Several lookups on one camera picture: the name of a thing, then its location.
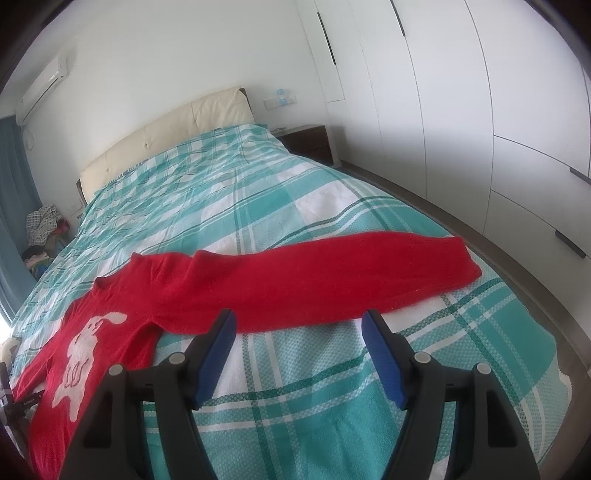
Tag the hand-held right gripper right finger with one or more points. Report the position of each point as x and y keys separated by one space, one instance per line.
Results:
x=383 y=360

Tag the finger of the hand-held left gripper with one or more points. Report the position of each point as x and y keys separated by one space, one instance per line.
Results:
x=27 y=399

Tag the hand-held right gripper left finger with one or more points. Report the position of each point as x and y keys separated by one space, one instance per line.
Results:
x=216 y=357

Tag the red sweater with white rabbit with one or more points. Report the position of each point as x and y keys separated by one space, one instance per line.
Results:
x=277 y=286

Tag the pile of clothes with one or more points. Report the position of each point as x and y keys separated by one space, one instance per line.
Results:
x=44 y=226

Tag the teal plaid bed blanket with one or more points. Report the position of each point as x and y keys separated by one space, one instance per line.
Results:
x=295 y=207

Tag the teal curtain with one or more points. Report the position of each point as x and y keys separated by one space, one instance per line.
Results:
x=16 y=175

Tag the beige padded headboard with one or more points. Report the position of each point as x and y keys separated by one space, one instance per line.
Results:
x=152 y=138

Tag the dark wooden nightstand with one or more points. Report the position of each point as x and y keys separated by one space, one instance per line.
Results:
x=307 y=141

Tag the white wardrobe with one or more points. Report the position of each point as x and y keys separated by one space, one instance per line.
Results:
x=452 y=92

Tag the white wall socket panel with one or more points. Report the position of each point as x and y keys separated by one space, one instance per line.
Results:
x=279 y=98

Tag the white wall air conditioner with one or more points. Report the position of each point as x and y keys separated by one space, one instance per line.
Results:
x=44 y=87

